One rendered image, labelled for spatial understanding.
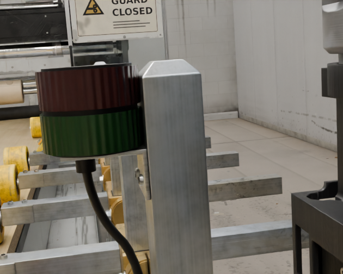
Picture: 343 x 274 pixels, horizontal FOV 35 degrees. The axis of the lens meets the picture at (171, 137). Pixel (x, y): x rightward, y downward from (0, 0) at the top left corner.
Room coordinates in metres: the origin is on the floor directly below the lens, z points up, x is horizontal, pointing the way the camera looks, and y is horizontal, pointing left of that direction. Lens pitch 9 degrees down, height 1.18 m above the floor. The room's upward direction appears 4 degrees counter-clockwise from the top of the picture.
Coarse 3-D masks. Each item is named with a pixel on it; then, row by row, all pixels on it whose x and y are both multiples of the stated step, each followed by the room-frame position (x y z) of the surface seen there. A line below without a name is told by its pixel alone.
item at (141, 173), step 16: (112, 64) 0.30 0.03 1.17; (128, 64) 0.31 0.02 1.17; (48, 112) 0.30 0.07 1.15; (64, 112) 0.29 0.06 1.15; (80, 112) 0.29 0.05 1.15; (96, 112) 0.29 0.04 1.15; (112, 112) 0.30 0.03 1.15; (64, 160) 0.30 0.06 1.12; (80, 160) 0.31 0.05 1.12; (144, 160) 0.31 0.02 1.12; (144, 176) 0.31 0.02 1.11; (96, 192) 0.32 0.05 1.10; (144, 192) 0.31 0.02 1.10; (96, 208) 0.32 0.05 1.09; (112, 224) 0.32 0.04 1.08; (128, 256) 0.32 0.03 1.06
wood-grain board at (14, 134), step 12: (0, 132) 2.31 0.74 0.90; (12, 132) 2.28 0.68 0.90; (24, 132) 2.25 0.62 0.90; (0, 144) 1.94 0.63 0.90; (12, 144) 1.92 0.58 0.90; (24, 144) 1.90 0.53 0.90; (36, 144) 1.88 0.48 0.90; (0, 156) 1.67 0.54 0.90; (36, 168) 1.43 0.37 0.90; (24, 192) 1.16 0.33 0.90; (12, 228) 0.90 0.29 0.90; (12, 240) 0.84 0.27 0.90; (0, 252) 0.78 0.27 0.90; (12, 252) 0.83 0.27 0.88
